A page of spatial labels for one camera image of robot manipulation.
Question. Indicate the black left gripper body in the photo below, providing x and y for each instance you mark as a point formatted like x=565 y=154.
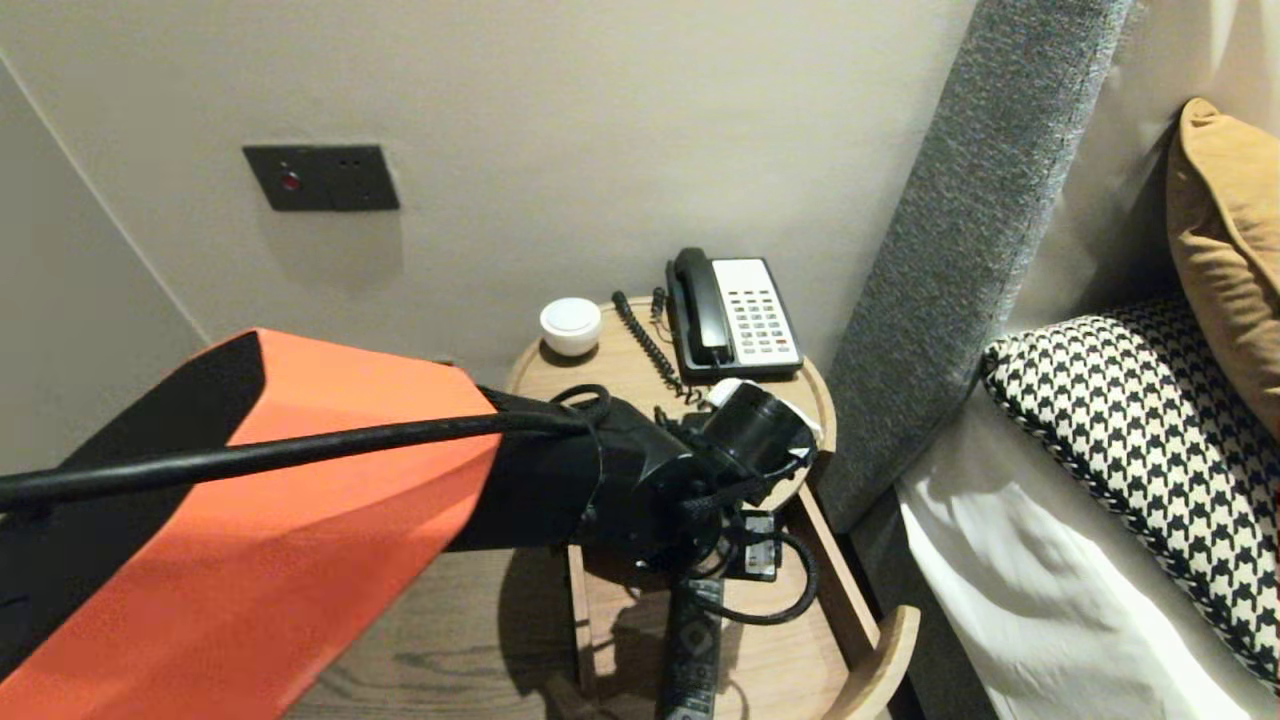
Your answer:
x=710 y=570

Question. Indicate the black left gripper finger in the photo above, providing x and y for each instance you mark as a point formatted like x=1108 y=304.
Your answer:
x=715 y=612
x=674 y=624

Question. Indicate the black TV remote control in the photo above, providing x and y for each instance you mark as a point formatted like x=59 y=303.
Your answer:
x=690 y=680

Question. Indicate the curved-front wooden drawer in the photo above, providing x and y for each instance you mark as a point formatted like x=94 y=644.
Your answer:
x=780 y=670

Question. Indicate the orange and black left arm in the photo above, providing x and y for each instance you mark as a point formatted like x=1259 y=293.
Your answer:
x=300 y=540

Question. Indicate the round wooden nightstand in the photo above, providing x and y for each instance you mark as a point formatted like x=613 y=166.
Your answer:
x=600 y=370

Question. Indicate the black and white telephone base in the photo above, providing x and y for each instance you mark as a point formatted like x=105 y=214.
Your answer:
x=760 y=320

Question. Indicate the black telephone handset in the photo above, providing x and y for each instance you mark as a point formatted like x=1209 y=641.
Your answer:
x=700 y=308

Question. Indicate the white round puck device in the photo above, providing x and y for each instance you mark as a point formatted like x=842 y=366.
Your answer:
x=571 y=325

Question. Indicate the white bed sheet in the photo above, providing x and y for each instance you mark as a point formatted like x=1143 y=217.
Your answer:
x=1020 y=600

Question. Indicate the grey upholstered headboard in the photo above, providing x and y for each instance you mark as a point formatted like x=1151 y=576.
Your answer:
x=950 y=250

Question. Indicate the black white houndstooth pillow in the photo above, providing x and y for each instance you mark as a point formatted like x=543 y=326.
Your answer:
x=1150 y=440

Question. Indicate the mustard brown cushion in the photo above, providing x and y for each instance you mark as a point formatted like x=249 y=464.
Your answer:
x=1230 y=250

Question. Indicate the grey upholstered bed frame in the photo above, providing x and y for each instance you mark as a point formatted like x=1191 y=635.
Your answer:
x=935 y=660

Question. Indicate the dark wall switch panel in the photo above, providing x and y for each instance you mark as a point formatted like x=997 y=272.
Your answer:
x=322 y=177

